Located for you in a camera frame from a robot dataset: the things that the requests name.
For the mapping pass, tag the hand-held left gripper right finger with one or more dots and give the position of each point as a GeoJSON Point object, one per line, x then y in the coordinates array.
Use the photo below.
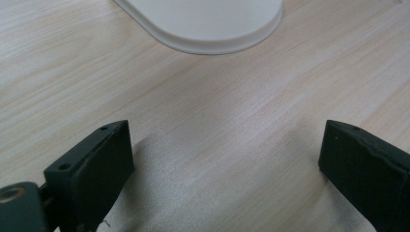
{"type": "Point", "coordinates": [367, 167]}

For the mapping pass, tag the white oval tray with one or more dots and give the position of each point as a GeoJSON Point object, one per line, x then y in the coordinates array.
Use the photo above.
{"type": "Point", "coordinates": [209, 22]}

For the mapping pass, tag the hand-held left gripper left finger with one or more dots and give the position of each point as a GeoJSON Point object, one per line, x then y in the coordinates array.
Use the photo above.
{"type": "Point", "coordinates": [93, 170]}

